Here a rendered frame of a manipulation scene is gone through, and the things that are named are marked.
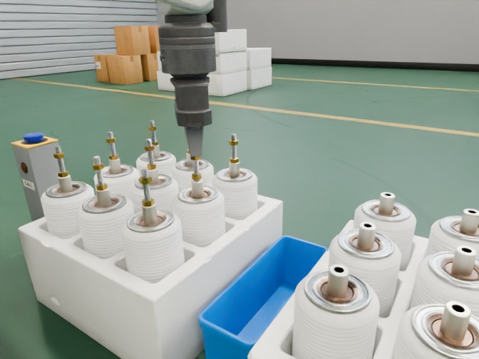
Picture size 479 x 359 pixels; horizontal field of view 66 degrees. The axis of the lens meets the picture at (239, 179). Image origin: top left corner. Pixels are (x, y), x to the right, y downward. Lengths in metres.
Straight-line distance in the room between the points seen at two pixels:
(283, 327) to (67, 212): 0.45
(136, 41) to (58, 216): 3.79
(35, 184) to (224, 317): 0.51
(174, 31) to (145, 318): 0.43
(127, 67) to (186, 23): 3.80
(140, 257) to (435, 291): 0.41
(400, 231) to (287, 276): 0.32
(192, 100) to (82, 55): 5.79
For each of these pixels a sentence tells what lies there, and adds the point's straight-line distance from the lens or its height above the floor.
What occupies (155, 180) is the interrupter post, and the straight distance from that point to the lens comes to 0.75.
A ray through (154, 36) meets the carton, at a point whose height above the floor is 0.48.
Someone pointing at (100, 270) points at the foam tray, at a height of 0.18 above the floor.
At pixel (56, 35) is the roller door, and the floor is 0.52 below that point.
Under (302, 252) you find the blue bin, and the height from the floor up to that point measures 0.09.
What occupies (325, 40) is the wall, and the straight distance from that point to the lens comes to 5.98.
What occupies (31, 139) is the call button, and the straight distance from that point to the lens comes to 0.92.
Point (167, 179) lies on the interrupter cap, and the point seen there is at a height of 0.25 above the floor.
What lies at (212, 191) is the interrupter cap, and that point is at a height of 0.25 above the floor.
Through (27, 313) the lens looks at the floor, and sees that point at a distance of 0.92.
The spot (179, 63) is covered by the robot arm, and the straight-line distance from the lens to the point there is 0.59.
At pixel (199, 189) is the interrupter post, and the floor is 0.27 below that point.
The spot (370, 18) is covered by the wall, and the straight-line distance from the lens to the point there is 5.74.
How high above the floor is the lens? 0.53
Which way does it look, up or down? 22 degrees down
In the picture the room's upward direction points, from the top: 1 degrees counter-clockwise
